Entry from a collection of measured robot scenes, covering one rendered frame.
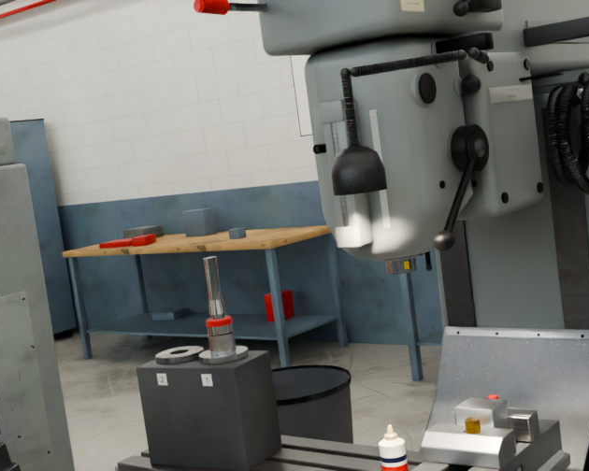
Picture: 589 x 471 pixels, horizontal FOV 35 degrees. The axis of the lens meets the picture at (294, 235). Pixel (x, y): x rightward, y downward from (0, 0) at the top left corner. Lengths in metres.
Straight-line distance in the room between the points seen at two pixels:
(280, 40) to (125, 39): 6.76
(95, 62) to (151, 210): 1.39
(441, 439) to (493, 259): 0.50
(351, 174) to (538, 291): 0.65
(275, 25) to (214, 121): 6.06
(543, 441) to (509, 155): 0.45
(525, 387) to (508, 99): 0.54
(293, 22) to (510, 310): 0.73
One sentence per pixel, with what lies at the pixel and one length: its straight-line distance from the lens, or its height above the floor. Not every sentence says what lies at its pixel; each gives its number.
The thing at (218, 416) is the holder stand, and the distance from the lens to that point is 1.70.
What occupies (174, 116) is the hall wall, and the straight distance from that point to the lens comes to 7.77.
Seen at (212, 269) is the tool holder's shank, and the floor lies 1.29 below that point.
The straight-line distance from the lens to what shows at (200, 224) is 7.23.
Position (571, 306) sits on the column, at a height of 1.14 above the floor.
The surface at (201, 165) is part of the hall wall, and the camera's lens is 7.61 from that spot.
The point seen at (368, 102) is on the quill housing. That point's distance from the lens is 1.36.
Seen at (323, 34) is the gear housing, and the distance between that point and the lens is 1.36.
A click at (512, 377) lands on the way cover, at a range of 1.80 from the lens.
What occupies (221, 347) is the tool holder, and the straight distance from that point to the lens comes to 1.70.
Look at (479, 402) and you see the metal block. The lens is 1.47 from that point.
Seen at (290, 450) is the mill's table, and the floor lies 0.94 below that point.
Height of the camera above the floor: 1.50
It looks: 6 degrees down
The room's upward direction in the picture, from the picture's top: 8 degrees counter-clockwise
